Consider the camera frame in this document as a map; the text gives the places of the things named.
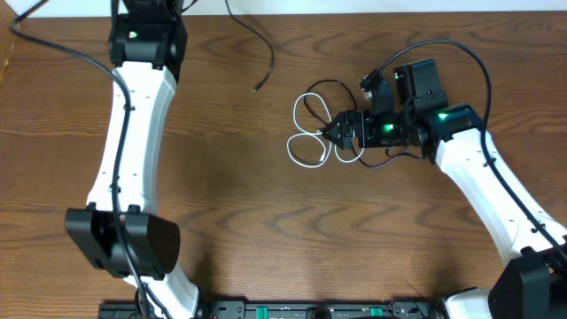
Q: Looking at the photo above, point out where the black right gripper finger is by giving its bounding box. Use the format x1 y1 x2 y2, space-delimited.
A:
321 111 357 133
322 128 354 150

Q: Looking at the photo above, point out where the white USB cable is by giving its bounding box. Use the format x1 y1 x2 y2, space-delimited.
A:
285 91 366 169

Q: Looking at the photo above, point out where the black USB cable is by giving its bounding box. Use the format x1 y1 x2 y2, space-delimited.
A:
223 0 276 94

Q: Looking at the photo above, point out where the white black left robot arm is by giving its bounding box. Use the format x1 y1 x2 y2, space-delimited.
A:
65 0 199 318

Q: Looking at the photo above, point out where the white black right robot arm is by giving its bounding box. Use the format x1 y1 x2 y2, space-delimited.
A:
321 66 566 318

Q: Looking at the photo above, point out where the brown cardboard panel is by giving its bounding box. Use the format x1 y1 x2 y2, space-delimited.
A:
0 0 16 84

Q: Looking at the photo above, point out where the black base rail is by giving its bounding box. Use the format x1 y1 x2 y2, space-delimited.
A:
97 299 448 319

